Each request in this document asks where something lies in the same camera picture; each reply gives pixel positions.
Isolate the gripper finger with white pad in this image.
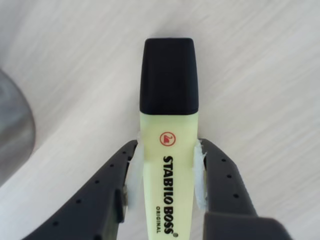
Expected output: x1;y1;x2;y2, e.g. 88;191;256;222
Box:
21;131;145;240
192;138;292;240

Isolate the yellow highlighter with black cap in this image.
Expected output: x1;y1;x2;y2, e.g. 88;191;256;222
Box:
138;37;201;240

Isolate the silver metal cup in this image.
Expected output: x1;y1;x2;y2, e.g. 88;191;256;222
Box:
0;68;36;187

